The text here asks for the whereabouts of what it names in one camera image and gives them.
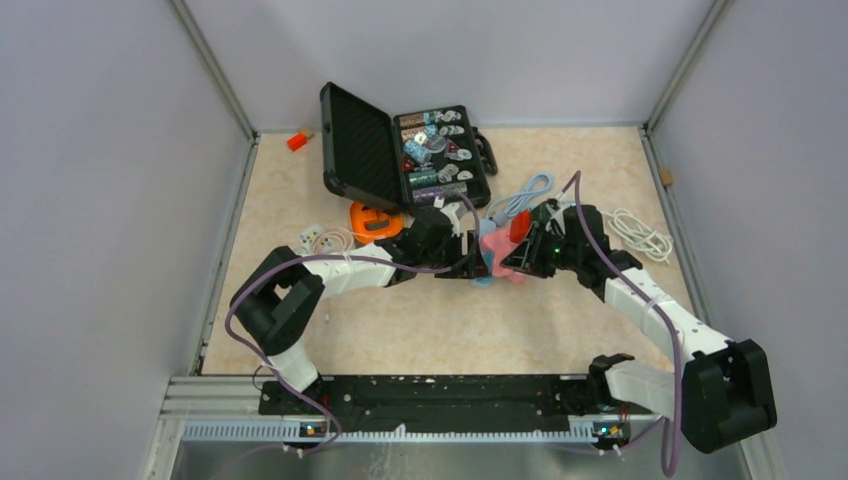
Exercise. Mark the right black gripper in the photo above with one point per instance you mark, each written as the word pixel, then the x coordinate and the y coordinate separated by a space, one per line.
pixel 526 258

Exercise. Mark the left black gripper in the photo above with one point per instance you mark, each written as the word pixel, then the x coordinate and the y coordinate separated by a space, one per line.
pixel 471 267

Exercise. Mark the pink triangular power socket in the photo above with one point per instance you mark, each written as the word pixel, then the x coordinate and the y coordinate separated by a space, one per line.
pixel 498 245

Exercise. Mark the light blue power strip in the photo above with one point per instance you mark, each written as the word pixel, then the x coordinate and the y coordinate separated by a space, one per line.
pixel 487 226

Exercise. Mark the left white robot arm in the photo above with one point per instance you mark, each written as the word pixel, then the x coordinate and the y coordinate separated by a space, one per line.
pixel 276 303

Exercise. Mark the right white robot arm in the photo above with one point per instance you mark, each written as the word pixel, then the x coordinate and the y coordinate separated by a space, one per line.
pixel 719 391

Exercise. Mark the red cube plug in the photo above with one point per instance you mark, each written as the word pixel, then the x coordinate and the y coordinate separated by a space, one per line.
pixel 520 225

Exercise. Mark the dark green cube plug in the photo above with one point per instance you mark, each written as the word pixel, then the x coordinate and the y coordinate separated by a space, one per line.
pixel 543 212

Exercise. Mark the orange tape dispenser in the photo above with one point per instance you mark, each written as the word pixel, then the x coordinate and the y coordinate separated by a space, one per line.
pixel 368 224

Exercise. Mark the open black carrying case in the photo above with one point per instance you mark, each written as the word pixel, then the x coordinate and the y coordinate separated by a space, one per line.
pixel 401 162

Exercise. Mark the white multi-hole adapter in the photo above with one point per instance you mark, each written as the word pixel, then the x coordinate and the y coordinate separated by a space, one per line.
pixel 307 239

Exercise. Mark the red small block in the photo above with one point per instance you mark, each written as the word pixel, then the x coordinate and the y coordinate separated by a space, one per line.
pixel 297 141

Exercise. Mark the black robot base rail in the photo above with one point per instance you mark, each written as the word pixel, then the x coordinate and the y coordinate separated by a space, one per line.
pixel 450 404

